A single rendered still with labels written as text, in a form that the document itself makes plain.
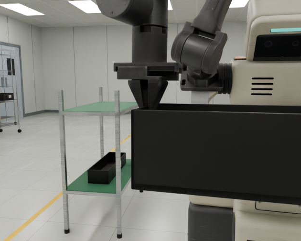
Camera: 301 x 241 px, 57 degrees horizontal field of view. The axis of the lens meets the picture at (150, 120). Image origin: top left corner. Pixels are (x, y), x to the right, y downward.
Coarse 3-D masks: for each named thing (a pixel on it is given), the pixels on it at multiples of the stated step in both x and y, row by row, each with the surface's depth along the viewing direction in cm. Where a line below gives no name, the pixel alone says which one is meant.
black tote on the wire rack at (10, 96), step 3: (0, 93) 617; (3, 93) 617; (6, 93) 590; (9, 93) 600; (12, 93) 613; (0, 96) 578; (3, 96) 579; (6, 96) 589; (9, 96) 600; (12, 96) 613; (0, 99) 579; (3, 99) 579; (6, 99) 589; (9, 99) 600
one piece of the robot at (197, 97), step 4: (192, 92) 77; (196, 92) 77; (200, 92) 77; (204, 92) 77; (208, 92) 76; (192, 96) 77; (196, 96) 76; (200, 96) 76; (204, 96) 76; (192, 100) 76; (196, 100) 76; (200, 100) 76; (204, 100) 76; (208, 100) 75
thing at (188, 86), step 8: (184, 72) 79; (192, 72) 73; (216, 72) 73; (184, 80) 79; (192, 80) 75; (200, 80) 73; (208, 80) 73; (216, 80) 76; (184, 88) 77; (192, 88) 77; (200, 88) 76; (208, 88) 76; (216, 88) 75
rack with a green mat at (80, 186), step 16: (64, 112) 200; (80, 112) 199; (96, 112) 197; (112, 112) 195; (64, 128) 205; (64, 144) 206; (64, 160) 206; (128, 160) 287; (64, 176) 208; (80, 176) 239; (128, 176) 239; (64, 192) 210; (80, 192) 208; (96, 192) 206; (112, 192) 205; (64, 208) 212; (64, 224) 214
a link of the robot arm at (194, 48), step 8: (192, 40) 64; (200, 40) 64; (208, 40) 64; (184, 48) 65; (192, 48) 64; (200, 48) 63; (184, 56) 65; (192, 56) 64; (200, 56) 63; (184, 64) 68; (192, 64) 65; (200, 64) 64; (200, 72) 66
